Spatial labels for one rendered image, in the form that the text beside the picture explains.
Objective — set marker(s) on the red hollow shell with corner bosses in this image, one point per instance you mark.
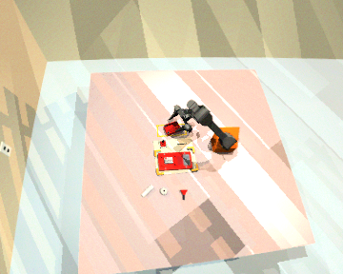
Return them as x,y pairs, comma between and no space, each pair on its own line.
171,128

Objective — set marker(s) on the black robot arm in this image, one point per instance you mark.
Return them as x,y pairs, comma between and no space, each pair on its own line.
201,115

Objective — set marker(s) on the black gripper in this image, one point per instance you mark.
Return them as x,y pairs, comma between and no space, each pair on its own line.
187,127

